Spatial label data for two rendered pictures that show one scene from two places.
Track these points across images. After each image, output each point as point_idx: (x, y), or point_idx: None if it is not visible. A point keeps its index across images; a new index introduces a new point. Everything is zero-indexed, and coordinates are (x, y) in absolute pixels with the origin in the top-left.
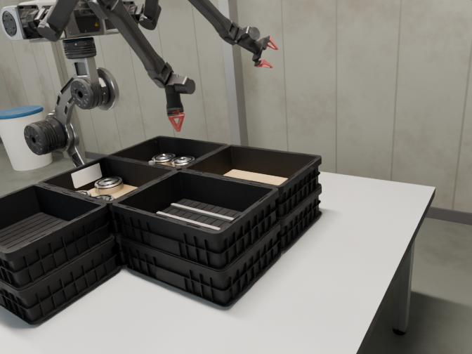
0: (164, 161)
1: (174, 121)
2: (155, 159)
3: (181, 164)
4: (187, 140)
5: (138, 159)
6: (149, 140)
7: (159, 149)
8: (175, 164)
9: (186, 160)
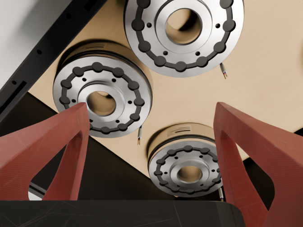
0: (150, 98)
1: (76, 171)
2: (118, 126)
3: (239, 34)
4: (100, 8)
5: (112, 176)
6: (38, 183)
7: (17, 119)
8: (221, 61)
9: (208, 8)
